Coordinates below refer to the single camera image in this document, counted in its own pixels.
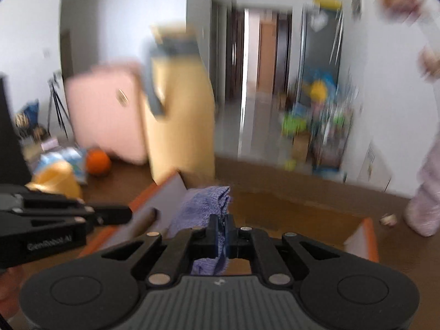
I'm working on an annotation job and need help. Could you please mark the pink mini suitcase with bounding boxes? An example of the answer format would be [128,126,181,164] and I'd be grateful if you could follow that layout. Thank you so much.
[64,62,148,165]

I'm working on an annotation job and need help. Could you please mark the cluttered storage rack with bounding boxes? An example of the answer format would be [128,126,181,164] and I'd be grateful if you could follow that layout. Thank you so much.
[281,68,358,182]

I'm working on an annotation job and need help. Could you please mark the red cardboard box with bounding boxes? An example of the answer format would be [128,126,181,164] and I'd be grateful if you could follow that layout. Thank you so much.
[80,172,379,262]

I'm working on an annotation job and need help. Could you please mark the dried pink roses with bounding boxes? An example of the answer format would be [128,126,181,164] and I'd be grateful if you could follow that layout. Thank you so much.
[379,0,439,81]

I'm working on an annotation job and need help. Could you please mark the black camera tripod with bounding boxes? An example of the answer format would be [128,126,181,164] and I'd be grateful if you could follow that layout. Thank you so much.
[46,70,72,140]

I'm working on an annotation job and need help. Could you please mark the lavender knitted cloth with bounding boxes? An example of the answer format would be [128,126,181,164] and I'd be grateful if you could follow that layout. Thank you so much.
[167,186,231,276]

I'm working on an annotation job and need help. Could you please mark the person left hand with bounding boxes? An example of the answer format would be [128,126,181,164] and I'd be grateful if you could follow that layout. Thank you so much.
[0,266,24,320]

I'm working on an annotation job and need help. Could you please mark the grey refrigerator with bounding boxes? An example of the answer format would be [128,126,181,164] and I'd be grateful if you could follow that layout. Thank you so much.
[298,5,344,86]

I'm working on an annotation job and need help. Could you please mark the yellow ceramic mug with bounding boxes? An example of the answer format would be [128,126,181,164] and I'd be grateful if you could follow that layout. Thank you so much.
[25,161,83,199]

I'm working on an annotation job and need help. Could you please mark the small shell piece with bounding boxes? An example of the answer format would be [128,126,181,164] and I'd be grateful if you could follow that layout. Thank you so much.
[379,214,398,227]

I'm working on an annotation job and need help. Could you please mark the wall electrical panel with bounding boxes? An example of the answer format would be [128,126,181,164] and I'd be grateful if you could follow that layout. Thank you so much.
[351,0,363,20]

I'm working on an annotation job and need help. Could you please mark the yellow thermos jug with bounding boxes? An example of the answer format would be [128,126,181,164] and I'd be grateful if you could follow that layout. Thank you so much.
[142,25,216,183]

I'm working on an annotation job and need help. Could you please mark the black paper bag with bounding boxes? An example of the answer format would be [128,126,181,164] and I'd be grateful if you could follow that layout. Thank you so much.
[0,75,31,186]

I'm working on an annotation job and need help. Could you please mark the brown wooden door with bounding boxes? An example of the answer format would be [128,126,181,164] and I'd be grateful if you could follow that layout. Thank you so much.
[257,21,277,95]

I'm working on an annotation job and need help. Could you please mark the orange fruit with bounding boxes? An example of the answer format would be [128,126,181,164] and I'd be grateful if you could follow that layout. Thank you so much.
[85,148,112,177]

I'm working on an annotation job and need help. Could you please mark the purple textured vase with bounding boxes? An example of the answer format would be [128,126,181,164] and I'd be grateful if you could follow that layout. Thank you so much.
[404,136,439,238]

